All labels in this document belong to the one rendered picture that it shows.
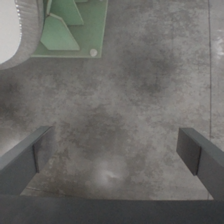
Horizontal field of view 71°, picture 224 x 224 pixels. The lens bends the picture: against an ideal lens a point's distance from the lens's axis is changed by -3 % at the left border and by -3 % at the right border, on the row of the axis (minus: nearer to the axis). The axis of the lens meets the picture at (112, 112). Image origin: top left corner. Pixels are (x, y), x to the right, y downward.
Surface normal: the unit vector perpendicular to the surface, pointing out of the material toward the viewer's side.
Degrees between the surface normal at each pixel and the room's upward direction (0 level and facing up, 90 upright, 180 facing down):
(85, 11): 0
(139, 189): 0
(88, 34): 0
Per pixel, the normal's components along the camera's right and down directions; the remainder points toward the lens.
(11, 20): -0.10, 0.98
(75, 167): -0.14, -0.16
